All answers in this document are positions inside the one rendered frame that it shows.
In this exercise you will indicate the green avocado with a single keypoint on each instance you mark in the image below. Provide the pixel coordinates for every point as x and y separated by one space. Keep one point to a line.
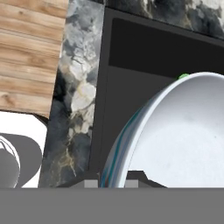
183 76

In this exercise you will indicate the white bowl with teal stripes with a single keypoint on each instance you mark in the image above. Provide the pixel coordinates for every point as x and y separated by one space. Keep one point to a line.
180 137

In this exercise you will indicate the black sink basin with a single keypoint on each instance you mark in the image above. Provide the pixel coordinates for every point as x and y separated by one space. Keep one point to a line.
131 87

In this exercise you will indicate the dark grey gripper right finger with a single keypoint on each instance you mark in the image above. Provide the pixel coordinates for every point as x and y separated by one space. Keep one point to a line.
132 183

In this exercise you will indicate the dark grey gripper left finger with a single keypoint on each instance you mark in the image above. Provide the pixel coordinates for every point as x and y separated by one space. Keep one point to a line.
91 183

